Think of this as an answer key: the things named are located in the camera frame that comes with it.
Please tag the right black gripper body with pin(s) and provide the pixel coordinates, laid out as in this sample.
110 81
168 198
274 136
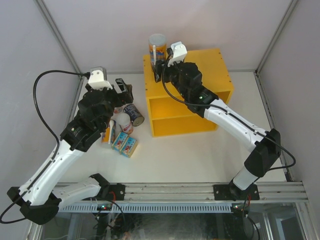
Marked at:
171 74

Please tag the dark blue tin can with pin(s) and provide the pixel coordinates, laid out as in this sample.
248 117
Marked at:
135 115

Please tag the white porridge can upright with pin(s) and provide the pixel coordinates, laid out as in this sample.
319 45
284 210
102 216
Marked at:
118 110

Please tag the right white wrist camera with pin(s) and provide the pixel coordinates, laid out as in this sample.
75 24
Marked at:
179 52

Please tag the orange can with spoon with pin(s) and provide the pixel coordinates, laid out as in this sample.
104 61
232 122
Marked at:
157 48

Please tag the white porridge can red label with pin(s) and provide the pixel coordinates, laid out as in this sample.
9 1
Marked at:
125 123

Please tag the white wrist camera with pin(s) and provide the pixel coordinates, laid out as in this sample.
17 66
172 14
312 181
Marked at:
98 79
179 52

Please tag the aluminium frame rail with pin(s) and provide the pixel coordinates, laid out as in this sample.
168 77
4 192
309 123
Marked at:
264 192

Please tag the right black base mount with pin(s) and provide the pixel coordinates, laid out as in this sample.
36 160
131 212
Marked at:
222 192

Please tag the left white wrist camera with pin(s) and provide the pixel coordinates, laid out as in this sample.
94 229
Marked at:
98 79

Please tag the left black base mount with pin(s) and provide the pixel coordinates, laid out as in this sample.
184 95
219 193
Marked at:
116 192

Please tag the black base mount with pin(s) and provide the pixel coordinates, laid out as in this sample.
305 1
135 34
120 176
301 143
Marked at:
116 192
222 192

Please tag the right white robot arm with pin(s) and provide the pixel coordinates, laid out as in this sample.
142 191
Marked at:
264 146

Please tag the blue luncheon meat tin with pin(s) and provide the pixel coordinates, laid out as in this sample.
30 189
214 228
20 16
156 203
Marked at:
119 141
129 147

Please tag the grey slotted cable duct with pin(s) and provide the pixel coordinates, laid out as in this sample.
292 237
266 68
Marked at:
151 208

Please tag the yellow can with white spoon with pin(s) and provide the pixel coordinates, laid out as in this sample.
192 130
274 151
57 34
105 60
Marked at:
109 135

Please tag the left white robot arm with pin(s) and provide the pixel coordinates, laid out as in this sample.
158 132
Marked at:
39 199

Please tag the yellow wooden shelf cabinet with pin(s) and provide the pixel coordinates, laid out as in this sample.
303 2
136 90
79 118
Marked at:
174 107

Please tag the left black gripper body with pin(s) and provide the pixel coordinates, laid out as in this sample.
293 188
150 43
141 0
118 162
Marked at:
112 99

